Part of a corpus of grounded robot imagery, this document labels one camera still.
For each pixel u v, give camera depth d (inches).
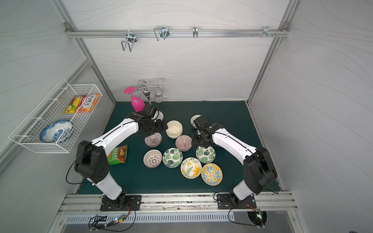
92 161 17.9
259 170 17.1
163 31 30.0
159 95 41.1
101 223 27.7
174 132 37.9
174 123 37.9
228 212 28.4
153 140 37.7
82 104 28.7
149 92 35.4
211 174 32.3
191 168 33.2
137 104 38.7
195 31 29.6
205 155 35.7
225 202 28.9
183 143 37.5
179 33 30.5
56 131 24.7
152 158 34.7
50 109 25.6
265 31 30.1
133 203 29.0
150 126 29.0
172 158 34.8
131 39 30.9
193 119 40.9
